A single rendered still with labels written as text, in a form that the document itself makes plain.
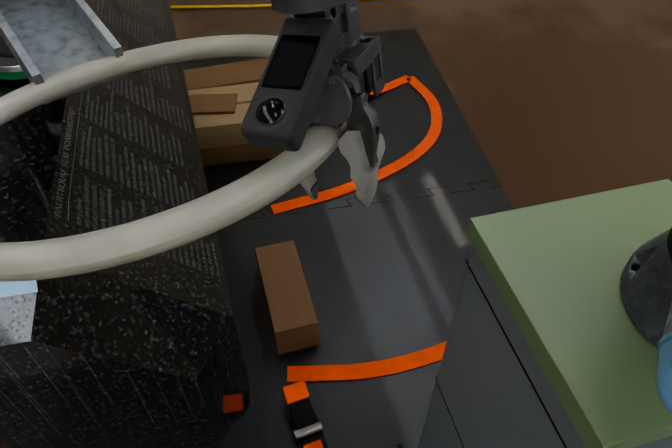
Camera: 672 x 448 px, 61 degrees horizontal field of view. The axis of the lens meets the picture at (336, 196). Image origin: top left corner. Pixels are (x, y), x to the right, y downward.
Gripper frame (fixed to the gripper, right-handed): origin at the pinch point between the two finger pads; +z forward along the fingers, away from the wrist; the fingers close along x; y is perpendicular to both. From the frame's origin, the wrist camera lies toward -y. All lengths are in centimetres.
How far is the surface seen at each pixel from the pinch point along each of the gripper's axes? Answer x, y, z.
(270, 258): 60, 61, 73
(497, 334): -13.8, 13.0, 30.1
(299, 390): 38, 32, 88
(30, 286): 46.4, -7.9, 16.8
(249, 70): 117, 152, 55
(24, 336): 46, -12, 22
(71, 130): 62, 20, 8
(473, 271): -9.1, 19.6, 25.5
